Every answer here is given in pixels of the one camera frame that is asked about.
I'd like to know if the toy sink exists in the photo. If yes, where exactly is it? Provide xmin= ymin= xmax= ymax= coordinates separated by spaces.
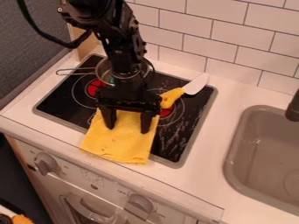
xmin=223 ymin=104 xmax=299 ymax=217

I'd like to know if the silver pot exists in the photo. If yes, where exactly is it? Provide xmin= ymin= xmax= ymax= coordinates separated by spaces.
xmin=54 ymin=57 xmax=155 ymax=87

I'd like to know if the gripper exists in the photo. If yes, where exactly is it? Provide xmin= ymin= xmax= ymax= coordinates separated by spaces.
xmin=94 ymin=68 xmax=164 ymax=135

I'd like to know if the toy stove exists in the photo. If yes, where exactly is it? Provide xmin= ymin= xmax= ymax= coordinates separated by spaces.
xmin=31 ymin=53 xmax=220 ymax=170

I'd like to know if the yellow and white spatula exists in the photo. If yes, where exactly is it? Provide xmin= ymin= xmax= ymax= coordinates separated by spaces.
xmin=158 ymin=73 xmax=211 ymax=110

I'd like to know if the yellow cloth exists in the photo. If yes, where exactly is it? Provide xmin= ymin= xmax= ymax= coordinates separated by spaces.
xmin=79 ymin=108 xmax=162 ymax=165

